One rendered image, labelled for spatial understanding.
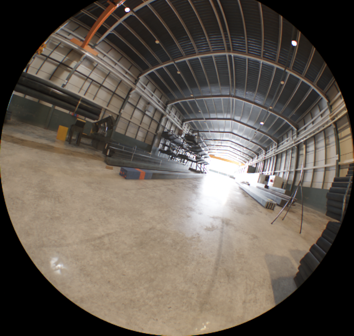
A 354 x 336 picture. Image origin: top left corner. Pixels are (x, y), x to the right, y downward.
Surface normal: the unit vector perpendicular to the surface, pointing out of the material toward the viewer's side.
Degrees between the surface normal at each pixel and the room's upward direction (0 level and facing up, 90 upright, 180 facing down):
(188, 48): 170
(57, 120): 90
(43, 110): 90
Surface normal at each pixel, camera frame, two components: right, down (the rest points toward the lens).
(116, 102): 0.86, 0.25
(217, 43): -0.14, 0.99
